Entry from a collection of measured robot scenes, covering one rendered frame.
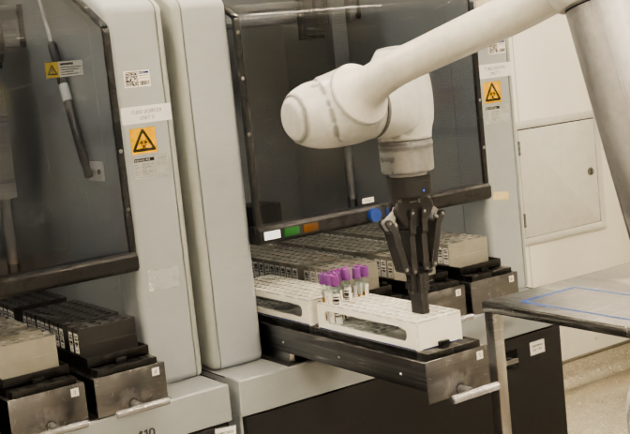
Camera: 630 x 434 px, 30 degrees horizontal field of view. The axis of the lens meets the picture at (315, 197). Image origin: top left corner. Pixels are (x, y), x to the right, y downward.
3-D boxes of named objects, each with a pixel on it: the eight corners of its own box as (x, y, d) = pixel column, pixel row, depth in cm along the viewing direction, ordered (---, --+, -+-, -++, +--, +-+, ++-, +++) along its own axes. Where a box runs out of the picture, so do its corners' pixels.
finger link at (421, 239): (406, 206, 199) (412, 205, 200) (412, 271, 201) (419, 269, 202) (420, 208, 196) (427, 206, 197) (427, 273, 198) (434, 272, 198)
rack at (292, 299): (232, 312, 244) (229, 283, 243) (272, 303, 250) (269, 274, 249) (312, 332, 220) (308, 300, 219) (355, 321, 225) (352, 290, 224)
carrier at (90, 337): (134, 347, 215) (130, 314, 214) (140, 348, 214) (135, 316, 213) (75, 361, 209) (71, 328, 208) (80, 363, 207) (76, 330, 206)
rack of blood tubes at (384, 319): (317, 334, 218) (314, 301, 217) (360, 322, 223) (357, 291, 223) (419, 359, 193) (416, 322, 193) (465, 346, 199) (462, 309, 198)
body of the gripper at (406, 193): (413, 169, 202) (418, 222, 203) (374, 176, 197) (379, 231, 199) (442, 171, 196) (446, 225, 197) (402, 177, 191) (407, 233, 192)
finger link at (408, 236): (416, 209, 196) (410, 210, 195) (421, 275, 197) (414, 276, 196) (401, 207, 199) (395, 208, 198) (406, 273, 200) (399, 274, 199)
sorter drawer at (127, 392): (-30, 357, 258) (-36, 317, 257) (30, 343, 265) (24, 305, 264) (108, 425, 198) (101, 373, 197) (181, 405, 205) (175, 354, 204)
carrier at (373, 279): (374, 288, 246) (371, 260, 245) (381, 289, 244) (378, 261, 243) (329, 299, 239) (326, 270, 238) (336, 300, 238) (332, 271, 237)
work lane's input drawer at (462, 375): (219, 344, 247) (214, 302, 246) (275, 330, 254) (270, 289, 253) (446, 411, 187) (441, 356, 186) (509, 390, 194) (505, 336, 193)
